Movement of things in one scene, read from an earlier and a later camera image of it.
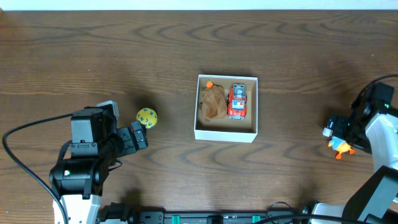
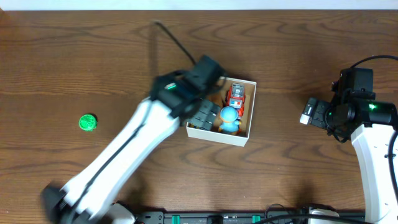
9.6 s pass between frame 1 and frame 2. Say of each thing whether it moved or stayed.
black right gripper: moved
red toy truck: stayed
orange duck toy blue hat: moved
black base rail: stayed
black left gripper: moved
